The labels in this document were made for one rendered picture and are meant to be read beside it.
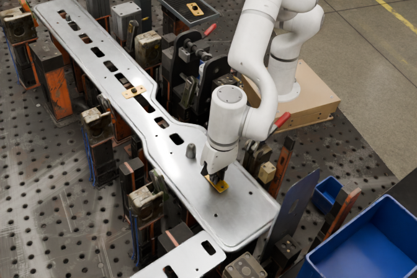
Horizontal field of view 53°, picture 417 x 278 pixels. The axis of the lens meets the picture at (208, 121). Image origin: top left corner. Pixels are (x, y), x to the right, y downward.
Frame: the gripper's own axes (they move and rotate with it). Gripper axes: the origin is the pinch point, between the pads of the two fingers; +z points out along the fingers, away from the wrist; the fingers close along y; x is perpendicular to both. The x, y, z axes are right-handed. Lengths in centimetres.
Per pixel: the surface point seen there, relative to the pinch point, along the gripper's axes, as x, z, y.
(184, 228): 6.3, 5.4, 15.6
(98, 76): -61, 3, 7
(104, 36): -81, 3, -7
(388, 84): -48, 103, -220
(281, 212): 26.7, -21.0, 6.0
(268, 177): 9.6, -1.1, -11.3
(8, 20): -102, -2, 23
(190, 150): -11.6, -0.2, 1.0
